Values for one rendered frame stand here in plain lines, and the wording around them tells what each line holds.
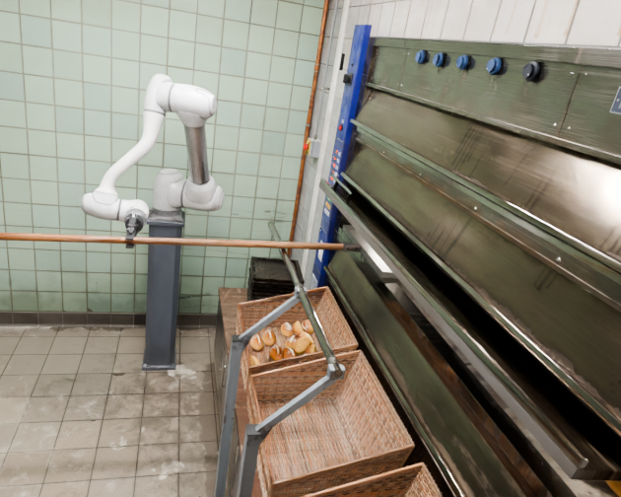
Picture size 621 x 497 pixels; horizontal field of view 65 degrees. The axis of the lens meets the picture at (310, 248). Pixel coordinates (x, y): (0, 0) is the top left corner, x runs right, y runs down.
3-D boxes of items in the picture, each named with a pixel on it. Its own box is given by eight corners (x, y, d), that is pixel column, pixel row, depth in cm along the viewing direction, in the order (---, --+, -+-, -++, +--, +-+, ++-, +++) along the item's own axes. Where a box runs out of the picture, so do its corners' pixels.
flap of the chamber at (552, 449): (317, 185, 244) (354, 194, 251) (570, 479, 85) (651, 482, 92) (319, 181, 243) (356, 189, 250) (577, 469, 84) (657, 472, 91)
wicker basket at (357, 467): (350, 398, 222) (362, 347, 212) (400, 506, 172) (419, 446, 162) (243, 402, 208) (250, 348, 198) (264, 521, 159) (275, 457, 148)
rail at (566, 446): (319, 181, 243) (323, 182, 244) (577, 469, 84) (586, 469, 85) (320, 177, 243) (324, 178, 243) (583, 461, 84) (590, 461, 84)
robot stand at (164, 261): (144, 351, 325) (149, 208, 287) (176, 351, 330) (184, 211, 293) (141, 370, 306) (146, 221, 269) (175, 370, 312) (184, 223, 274)
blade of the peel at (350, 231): (380, 277, 203) (382, 271, 202) (342, 229, 252) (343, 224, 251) (457, 278, 213) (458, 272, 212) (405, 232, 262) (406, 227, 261)
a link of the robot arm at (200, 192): (191, 194, 286) (228, 200, 286) (182, 214, 276) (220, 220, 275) (175, 75, 228) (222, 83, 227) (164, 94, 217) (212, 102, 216)
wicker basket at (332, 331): (320, 328, 274) (328, 284, 264) (349, 395, 224) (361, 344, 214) (234, 326, 262) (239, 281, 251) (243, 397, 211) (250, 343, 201)
